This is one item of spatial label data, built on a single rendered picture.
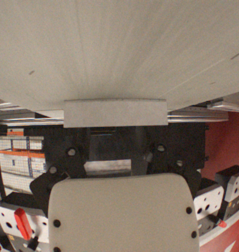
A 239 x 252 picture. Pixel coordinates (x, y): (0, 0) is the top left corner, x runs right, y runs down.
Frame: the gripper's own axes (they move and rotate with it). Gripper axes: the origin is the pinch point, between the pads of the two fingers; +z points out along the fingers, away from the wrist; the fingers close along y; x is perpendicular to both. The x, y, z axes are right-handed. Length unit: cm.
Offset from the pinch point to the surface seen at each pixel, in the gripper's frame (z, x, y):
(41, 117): 8.0, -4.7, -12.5
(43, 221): -8.7, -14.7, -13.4
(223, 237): -26, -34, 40
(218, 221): -14.5, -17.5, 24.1
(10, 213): -8.7, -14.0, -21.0
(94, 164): 2.5, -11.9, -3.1
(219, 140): 29, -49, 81
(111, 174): 0.7, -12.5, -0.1
